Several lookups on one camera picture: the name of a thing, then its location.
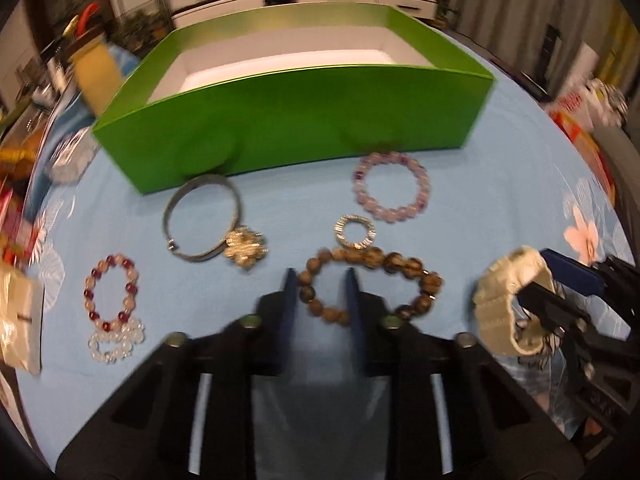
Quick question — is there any rhinestone butterfly hair clip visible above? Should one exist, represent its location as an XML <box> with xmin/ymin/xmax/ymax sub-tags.
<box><xmin>223</xmin><ymin>227</ymin><xmax>269</xmax><ymax>272</ymax></box>

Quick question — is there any small silver ring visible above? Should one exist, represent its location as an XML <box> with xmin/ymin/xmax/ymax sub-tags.
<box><xmin>334</xmin><ymin>215</ymin><xmax>376</xmax><ymax>250</ymax></box>

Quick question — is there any person's right hand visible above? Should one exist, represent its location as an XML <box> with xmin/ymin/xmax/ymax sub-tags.
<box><xmin>580</xmin><ymin>410</ymin><xmax>621</xmax><ymax>446</ymax></box>

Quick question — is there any plastic bag with red print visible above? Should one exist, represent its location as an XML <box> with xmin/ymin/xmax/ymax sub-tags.
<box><xmin>547</xmin><ymin>77</ymin><xmax>628</xmax><ymax>131</ymax></box>

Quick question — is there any clear toothpick box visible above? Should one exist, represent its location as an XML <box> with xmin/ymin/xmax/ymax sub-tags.
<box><xmin>47</xmin><ymin>127</ymin><xmax>98</xmax><ymax>186</ymax></box>

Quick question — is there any red and white bead bracelet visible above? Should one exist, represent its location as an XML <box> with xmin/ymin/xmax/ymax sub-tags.
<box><xmin>83</xmin><ymin>253</ymin><xmax>141</xmax><ymax>332</ymax></box>

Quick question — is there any yellow cup with brown lid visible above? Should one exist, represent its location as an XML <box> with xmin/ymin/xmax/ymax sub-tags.
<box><xmin>66</xmin><ymin>30</ymin><xmax>124</xmax><ymax>117</ymax></box>

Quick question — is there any cream wristwatch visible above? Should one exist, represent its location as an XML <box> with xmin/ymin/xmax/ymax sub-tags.
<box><xmin>472</xmin><ymin>245</ymin><xmax>558</xmax><ymax>358</ymax></box>

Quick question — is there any silver bangle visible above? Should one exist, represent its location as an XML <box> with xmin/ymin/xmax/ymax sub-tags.
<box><xmin>162</xmin><ymin>174</ymin><xmax>244</xmax><ymax>263</ymax></box>

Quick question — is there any green cardboard box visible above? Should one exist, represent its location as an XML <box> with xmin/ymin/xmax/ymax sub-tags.
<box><xmin>92</xmin><ymin>4</ymin><xmax>496</xmax><ymax>195</ymax></box>

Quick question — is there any blue floral tablecloth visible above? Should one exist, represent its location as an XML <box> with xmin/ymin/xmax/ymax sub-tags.
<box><xmin>15</xmin><ymin>35</ymin><xmax>628</xmax><ymax>480</ymax></box>

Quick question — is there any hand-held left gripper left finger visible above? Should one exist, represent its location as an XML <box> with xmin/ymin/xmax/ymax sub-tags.
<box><xmin>55</xmin><ymin>267</ymin><xmax>301</xmax><ymax>480</ymax></box>

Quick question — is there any potted plant in dark planter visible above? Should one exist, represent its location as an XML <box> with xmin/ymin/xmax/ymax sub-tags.
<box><xmin>115</xmin><ymin>7</ymin><xmax>168</xmax><ymax>53</ymax></box>

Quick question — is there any brown bead bracelet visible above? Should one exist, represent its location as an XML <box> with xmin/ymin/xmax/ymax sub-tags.
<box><xmin>296</xmin><ymin>246</ymin><xmax>445</xmax><ymax>326</ymax></box>

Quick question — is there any white paper packet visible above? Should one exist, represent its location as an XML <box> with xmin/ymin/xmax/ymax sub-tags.
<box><xmin>0</xmin><ymin>262</ymin><xmax>45</xmax><ymax>377</ymax></box>

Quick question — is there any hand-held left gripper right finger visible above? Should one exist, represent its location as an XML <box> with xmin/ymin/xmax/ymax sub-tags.
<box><xmin>346</xmin><ymin>267</ymin><xmax>586</xmax><ymax>480</ymax></box>

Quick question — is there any purple bead bracelet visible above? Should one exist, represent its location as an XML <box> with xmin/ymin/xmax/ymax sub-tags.
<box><xmin>351</xmin><ymin>151</ymin><xmax>432</xmax><ymax>219</ymax></box>

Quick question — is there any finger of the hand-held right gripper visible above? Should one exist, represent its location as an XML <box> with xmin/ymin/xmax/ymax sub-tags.
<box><xmin>515</xmin><ymin>281</ymin><xmax>608</xmax><ymax>346</ymax></box>
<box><xmin>539</xmin><ymin>247</ymin><xmax>640</xmax><ymax>303</ymax></box>

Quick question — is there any clear bead bracelet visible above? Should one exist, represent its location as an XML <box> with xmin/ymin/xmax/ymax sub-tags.
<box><xmin>87</xmin><ymin>316</ymin><xmax>147</xmax><ymax>364</ymax></box>

